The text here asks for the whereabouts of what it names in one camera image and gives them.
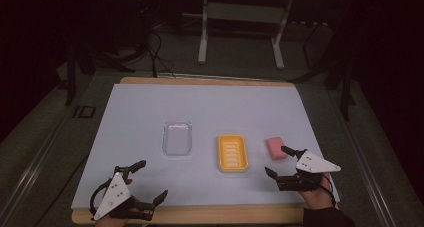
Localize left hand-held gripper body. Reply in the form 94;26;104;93
89;166;156;222

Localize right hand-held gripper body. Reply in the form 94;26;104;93
275;149;342;193

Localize pink soap bar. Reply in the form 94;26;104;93
265;136;289;161

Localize person's left hand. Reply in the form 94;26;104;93
94;176;148;227

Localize person's right hand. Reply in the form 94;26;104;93
298;173;338;211

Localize yellow soap dish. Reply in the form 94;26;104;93
217;133;250;173

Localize clear plastic tray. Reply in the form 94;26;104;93
161;120;194;157

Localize black metal stand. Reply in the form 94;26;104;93
289;6;358;122
64;42;136;107

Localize white table sheet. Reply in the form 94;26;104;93
70;83;341;210

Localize white metal stand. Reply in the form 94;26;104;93
197;0;296;71

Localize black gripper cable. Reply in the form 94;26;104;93
318;175;338;208
88;178;116;219

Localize metal floor rail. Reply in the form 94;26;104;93
328;86;399;227
0;115;73;223

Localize black rectangular floor frame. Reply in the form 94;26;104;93
72;104;97;120

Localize black floor cables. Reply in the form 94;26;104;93
145;29;178;79

